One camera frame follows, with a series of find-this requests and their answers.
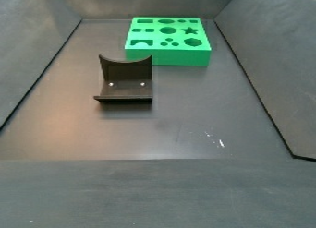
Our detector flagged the black curved holder stand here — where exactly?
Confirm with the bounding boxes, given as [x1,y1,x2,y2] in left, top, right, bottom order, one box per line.
[93,55,152,102]

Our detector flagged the green shape sorter block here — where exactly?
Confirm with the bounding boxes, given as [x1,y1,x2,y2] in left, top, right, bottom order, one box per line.
[124,17,211,66]

